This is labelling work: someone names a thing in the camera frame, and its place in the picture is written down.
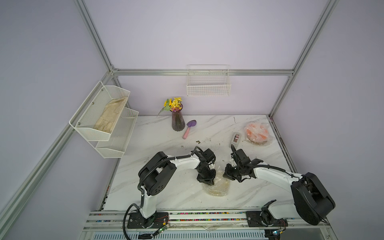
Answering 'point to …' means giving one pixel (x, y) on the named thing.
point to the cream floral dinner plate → (221, 185)
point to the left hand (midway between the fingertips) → (212, 186)
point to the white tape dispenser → (235, 139)
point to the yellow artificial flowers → (173, 105)
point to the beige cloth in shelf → (108, 119)
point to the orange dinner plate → (257, 132)
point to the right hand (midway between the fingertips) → (220, 176)
